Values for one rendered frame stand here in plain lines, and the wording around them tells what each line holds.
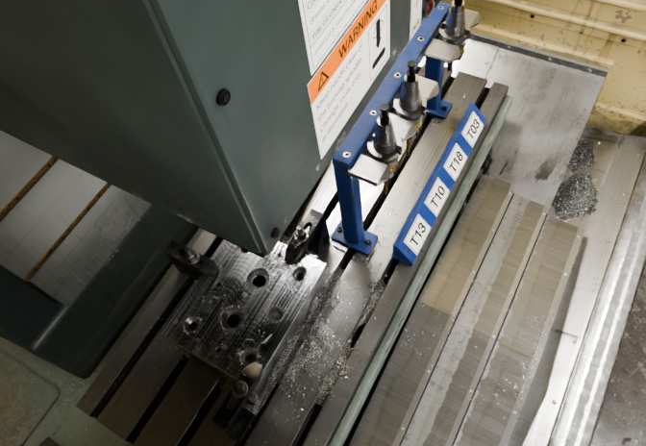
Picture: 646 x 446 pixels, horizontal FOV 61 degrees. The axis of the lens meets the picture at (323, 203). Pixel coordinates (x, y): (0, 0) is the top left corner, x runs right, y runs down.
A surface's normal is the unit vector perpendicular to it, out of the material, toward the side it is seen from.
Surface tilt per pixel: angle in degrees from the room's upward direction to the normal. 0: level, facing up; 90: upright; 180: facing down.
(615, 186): 17
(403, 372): 8
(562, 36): 90
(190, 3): 90
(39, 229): 90
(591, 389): 0
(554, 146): 24
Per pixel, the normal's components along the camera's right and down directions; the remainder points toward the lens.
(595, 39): -0.47, 0.78
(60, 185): 0.86, 0.37
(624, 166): -0.36, -0.60
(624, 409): -0.11, -0.51
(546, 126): -0.29, -0.15
